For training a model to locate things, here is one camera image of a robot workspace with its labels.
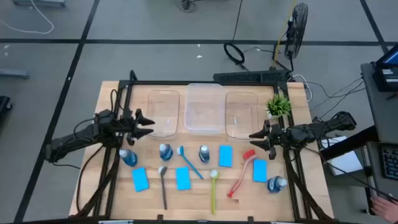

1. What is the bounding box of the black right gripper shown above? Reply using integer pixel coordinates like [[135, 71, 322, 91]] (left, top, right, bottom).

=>
[[248, 119, 290, 152]]

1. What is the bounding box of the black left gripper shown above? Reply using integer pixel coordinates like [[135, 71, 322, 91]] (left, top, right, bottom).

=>
[[119, 108, 155, 140]]

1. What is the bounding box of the red dish brush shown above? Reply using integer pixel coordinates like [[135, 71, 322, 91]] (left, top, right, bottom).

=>
[[226, 149, 257, 199]]

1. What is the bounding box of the blue cellulose sponge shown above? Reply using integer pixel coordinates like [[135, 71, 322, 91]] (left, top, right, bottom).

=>
[[252, 159, 268, 184], [218, 144, 234, 168], [175, 166, 192, 191], [131, 167, 150, 193]]

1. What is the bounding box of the blue dish soap bottle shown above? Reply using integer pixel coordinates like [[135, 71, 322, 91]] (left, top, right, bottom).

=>
[[266, 175, 289, 194], [198, 144, 211, 164], [119, 148, 139, 168], [159, 142, 174, 162]]

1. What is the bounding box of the blue dish brush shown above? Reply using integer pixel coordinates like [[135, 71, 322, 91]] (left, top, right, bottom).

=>
[[176, 145, 205, 180]]

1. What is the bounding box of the grey dish brush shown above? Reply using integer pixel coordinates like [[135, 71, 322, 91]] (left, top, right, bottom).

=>
[[157, 166, 169, 211]]

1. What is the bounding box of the green dish brush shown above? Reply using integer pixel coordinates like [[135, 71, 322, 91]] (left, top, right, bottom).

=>
[[209, 169, 220, 215]]

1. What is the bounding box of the clear rectangular plastic bin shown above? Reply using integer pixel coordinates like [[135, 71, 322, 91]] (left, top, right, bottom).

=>
[[224, 91, 260, 140], [146, 89, 181, 139]]

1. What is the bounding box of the green plant in white pot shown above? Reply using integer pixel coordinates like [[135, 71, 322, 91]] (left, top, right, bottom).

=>
[[265, 93, 293, 121]]

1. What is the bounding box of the large clear plastic tub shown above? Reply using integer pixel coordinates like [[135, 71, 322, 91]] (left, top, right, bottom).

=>
[[185, 82, 226, 136]]

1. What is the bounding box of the white box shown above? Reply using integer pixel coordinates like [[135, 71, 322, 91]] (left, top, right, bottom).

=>
[[318, 135, 364, 177]]

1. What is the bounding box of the black bar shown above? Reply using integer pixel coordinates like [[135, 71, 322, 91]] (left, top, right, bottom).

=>
[[319, 125, 379, 162]]

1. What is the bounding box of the black standing fan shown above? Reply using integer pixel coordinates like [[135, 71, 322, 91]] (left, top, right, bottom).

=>
[[283, 2, 309, 60]]

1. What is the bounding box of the grey desk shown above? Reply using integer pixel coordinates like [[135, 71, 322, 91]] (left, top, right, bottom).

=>
[[360, 62, 398, 222]]

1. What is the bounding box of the black keyboard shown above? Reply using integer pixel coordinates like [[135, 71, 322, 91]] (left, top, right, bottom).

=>
[[381, 144, 398, 181]]

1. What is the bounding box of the black chair base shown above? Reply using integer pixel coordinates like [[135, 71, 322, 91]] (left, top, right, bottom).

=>
[[178, 0, 197, 13]]

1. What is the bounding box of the grey metal foot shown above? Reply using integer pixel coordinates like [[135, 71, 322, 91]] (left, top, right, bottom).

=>
[[11, 0, 67, 7], [0, 68, 30, 80]]

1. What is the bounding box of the black laptop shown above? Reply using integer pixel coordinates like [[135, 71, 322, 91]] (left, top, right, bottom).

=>
[[371, 43, 398, 93]]

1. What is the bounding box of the black chair part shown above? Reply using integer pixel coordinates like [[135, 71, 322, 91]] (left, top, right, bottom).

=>
[[0, 95, 13, 125]]

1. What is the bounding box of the person's hand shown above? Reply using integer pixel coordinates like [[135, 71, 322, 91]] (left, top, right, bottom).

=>
[[370, 195, 398, 223]]

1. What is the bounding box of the yellow hanging cable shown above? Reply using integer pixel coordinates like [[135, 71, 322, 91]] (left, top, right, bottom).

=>
[[272, 0, 296, 69]]

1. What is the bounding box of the black coiled cable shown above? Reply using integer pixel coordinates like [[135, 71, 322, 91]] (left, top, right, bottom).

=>
[[223, 0, 250, 72]]

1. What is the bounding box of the white floor cable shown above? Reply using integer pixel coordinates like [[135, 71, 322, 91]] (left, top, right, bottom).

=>
[[0, 0, 55, 35]]

